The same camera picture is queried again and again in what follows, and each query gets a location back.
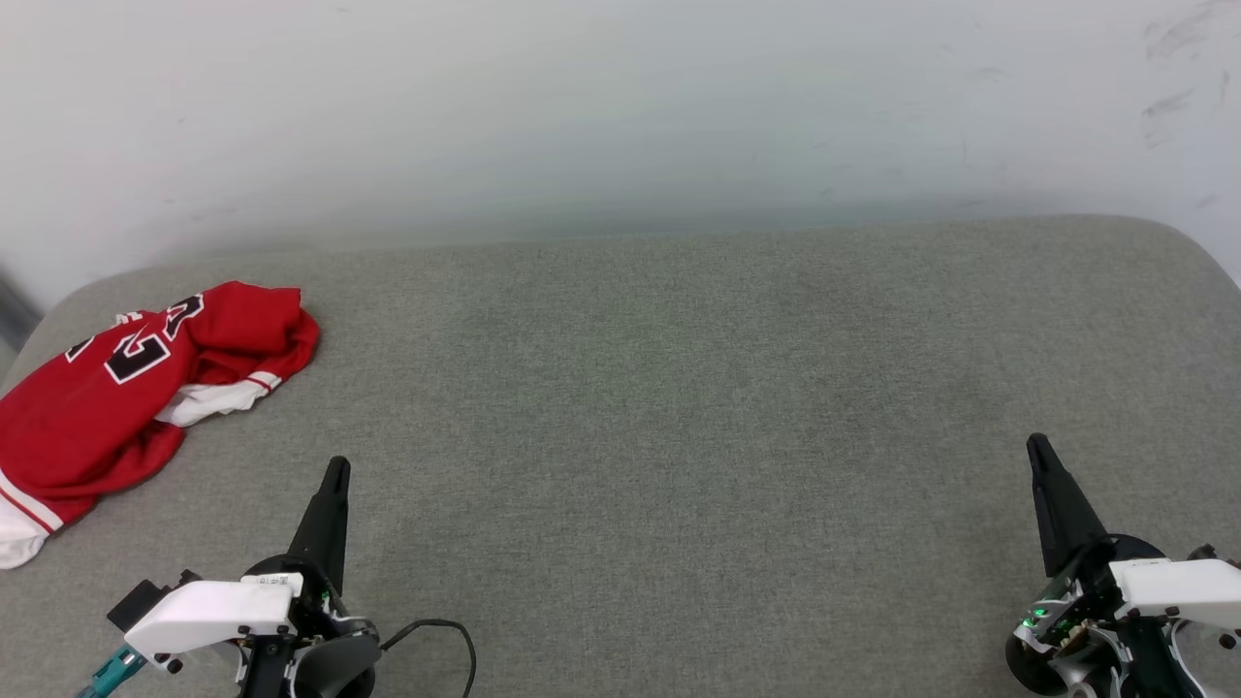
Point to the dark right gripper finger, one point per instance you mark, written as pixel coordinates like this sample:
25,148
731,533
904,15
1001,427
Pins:
1062,514

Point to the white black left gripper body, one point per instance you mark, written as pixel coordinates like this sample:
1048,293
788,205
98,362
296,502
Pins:
213,611

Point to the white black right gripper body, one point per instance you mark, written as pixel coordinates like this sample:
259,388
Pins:
1173,586

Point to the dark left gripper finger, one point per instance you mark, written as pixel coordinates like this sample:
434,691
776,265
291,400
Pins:
325,533

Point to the red and white basketball jersey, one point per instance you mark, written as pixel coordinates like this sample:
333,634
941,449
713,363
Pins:
87,417

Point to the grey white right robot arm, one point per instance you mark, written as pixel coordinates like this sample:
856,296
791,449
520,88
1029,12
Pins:
1144,669

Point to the grey fabric sofa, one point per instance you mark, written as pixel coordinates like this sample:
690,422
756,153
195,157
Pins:
679,436

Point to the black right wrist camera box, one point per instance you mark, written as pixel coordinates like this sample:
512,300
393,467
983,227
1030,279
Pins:
1205,554

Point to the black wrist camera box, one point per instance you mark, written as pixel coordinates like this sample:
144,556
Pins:
136,601
1205,554

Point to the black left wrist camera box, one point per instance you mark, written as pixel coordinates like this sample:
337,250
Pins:
136,601

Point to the dark wall baseboard strip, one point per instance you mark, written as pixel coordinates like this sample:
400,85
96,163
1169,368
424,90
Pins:
15,310

